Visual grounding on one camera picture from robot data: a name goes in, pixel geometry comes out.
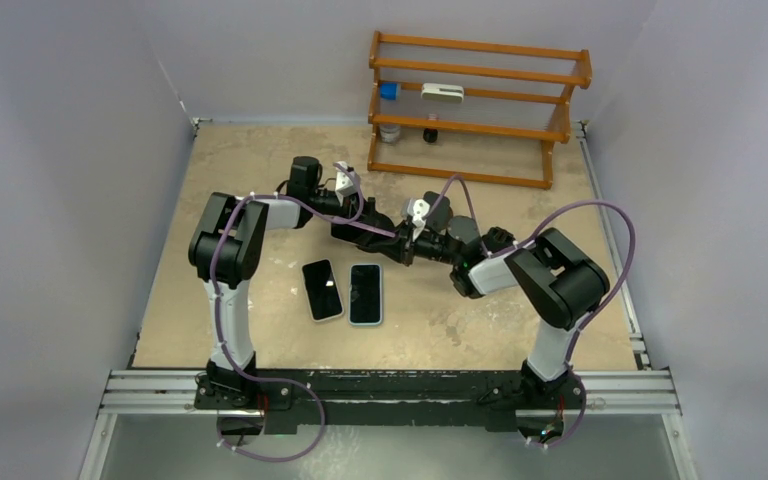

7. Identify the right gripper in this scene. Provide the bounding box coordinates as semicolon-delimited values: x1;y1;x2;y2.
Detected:
370;220;460;268

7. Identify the black phone clamp holder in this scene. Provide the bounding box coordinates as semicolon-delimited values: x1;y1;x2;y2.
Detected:
483;227;515;253

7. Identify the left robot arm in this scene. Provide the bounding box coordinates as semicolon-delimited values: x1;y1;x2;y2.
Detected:
188;156;397;409

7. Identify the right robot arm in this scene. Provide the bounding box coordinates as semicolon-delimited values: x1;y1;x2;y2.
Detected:
355;215;611;407

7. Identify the phone with blue case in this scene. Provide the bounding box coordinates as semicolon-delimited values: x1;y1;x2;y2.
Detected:
349;264;383;327

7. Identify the black folding phone stand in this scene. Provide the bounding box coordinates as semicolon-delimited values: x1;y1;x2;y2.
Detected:
423;191;453;232

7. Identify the phone with white case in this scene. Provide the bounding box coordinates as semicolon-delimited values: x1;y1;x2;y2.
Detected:
301;259;344;322

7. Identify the blue capped bottle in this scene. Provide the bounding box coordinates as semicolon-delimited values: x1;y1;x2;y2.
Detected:
379;82;401;101

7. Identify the white box on shelf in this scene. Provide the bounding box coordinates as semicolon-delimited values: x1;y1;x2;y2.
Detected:
420;83;465;104

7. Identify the orange wooden shelf rack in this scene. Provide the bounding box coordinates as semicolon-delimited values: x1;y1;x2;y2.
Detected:
367;30;593;190

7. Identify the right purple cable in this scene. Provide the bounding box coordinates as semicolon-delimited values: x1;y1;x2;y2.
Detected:
423;174;637;372

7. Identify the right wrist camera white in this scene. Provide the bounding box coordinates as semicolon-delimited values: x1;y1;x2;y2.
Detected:
402;198;431;231

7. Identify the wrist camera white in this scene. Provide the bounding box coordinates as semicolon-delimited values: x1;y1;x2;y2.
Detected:
402;198;431;231
335;164;360;201

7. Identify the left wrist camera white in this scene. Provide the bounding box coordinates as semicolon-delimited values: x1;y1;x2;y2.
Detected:
335;164;360;201

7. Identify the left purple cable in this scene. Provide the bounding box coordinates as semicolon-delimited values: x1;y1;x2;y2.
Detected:
210;161;399;392

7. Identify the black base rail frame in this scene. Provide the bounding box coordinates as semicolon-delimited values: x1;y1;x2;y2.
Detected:
99;367;680;439

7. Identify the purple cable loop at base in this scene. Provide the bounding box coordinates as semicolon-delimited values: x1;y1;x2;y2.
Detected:
215;377;328;465

